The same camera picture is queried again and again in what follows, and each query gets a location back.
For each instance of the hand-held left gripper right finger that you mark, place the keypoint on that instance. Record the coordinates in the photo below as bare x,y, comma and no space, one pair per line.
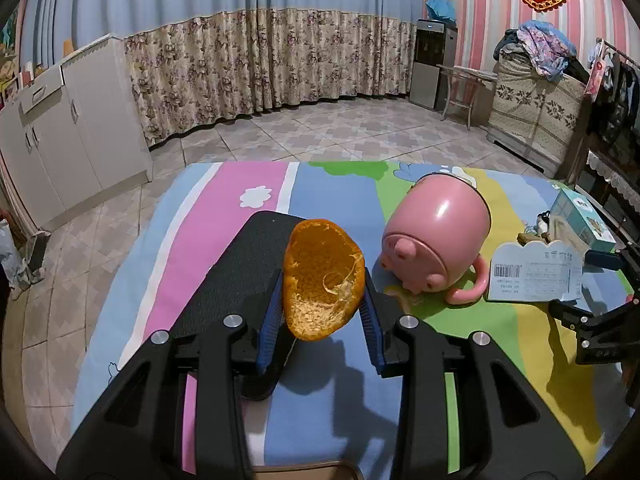
372,330

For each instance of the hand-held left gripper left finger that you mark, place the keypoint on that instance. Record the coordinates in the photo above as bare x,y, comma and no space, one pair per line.
267,330

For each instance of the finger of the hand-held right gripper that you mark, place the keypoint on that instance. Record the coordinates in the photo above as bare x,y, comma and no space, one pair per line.
572,316
605,260

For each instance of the orange peel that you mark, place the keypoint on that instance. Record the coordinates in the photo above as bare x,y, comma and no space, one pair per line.
320,270

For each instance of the tan waste bin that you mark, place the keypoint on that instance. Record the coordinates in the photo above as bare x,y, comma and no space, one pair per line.
300,473

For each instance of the person's right forearm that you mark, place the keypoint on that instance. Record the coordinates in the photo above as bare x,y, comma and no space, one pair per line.
632,382

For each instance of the teal tissue box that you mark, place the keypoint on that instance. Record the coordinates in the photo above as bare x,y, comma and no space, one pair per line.
582,220

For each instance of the plastic packet with barcode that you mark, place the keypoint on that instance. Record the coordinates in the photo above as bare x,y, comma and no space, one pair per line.
535,272

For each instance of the black flat case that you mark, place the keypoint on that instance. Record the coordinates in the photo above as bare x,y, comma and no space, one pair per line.
240,270

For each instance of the dark table with lace cloth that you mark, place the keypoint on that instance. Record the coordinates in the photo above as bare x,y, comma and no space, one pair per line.
607,180

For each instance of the colourful cartoon mat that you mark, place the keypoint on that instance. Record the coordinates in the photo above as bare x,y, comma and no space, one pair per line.
165,280

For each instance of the pink pig mug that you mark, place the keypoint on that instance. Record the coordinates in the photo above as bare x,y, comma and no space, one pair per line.
435,230

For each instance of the clothes rack with garments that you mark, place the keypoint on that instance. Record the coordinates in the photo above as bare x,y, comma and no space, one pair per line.
617,100

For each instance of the fabric-covered cabinet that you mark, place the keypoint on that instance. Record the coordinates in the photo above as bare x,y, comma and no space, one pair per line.
535,110

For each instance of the pile of clothes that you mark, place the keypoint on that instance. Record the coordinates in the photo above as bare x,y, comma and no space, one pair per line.
542,45

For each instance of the small folding table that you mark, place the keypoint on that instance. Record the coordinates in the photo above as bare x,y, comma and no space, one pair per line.
470,77

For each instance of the dark dustpan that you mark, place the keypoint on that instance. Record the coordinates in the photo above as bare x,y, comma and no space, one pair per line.
39,255

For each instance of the grey water dispenser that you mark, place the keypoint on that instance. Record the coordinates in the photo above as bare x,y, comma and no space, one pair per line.
430,70

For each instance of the white plastic bag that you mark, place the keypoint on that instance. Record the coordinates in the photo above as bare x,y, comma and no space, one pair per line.
12,260

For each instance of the white cabinet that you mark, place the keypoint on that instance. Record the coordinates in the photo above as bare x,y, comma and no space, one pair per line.
85,130

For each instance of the blue and floral curtain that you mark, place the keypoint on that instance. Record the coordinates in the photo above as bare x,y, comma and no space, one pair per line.
250,35

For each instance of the blue cloth bundle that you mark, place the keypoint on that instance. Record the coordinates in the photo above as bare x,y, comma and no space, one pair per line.
441,10

